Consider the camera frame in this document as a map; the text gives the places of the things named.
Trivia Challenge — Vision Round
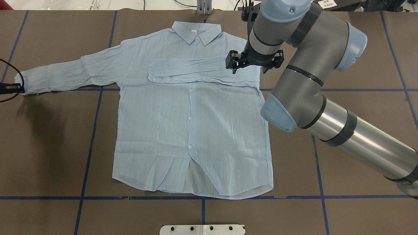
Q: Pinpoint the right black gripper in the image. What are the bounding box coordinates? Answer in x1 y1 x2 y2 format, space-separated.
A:
225 44 284 74

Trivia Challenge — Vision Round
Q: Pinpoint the light blue button-up shirt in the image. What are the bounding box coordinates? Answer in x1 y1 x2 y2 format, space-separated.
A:
22 21 274 199

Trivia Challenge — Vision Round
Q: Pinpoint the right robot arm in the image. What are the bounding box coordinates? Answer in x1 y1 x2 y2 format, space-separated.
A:
225 0 418 199

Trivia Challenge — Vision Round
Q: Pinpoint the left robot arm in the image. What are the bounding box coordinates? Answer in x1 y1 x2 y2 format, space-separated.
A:
0 83 25 95

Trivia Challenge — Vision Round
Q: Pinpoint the black labelled box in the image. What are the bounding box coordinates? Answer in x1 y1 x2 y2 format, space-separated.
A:
313 0 365 11

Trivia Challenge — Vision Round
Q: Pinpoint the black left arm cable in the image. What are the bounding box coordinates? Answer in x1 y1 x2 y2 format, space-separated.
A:
0 59 25 103

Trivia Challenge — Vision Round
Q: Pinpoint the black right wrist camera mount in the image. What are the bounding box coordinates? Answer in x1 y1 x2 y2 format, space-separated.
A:
241 0 260 35

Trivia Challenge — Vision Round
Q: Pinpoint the aluminium frame post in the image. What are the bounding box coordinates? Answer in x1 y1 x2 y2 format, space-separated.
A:
197 0 213 15

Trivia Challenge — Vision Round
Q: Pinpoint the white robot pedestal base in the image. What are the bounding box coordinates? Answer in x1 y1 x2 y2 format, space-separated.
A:
159 224 246 235

